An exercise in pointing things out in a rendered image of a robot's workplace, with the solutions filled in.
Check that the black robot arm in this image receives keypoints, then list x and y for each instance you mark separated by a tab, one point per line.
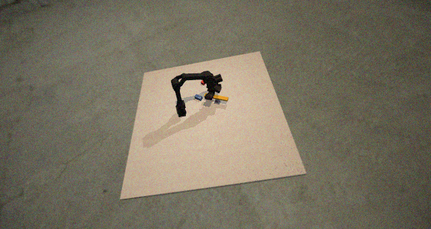
207	78

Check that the orange bar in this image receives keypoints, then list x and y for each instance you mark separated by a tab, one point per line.
220	98

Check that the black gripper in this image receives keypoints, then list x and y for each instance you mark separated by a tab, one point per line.
210	94

